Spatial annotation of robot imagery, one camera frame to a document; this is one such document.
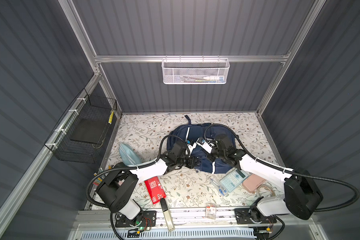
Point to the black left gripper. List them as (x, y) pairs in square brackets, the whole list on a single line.
[(192, 163)]

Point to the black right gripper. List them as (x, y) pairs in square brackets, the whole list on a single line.
[(210, 156)]

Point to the navy blue student backpack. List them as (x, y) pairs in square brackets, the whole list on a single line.
[(191, 132)]

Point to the light green calculator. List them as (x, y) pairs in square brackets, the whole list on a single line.
[(233, 179)]

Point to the light blue cloth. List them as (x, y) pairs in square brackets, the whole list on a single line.
[(128, 156)]

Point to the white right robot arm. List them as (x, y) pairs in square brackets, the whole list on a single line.
[(301, 196)]

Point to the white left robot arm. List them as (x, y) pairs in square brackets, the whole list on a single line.
[(113, 188)]

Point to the red notebook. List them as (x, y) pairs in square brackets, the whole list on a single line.
[(155, 190)]

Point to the clear blue pen case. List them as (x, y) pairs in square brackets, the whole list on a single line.
[(220, 188)]

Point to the pink pouch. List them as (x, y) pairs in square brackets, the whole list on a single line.
[(252, 183)]

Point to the small clear packet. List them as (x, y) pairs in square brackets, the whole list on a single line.
[(210, 211)]

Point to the black silver stapler tool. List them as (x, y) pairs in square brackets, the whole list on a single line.
[(167, 215)]

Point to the white tube in basket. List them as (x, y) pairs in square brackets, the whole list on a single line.
[(214, 78)]

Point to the pink cup with pencils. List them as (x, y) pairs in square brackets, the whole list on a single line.
[(99, 179)]

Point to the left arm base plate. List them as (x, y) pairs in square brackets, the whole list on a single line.
[(144, 219)]

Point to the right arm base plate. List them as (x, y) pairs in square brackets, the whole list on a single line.
[(246, 216)]

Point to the white wire mesh basket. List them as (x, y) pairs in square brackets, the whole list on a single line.
[(191, 70)]

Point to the black wire wall basket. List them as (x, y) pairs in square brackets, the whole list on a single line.
[(85, 133)]

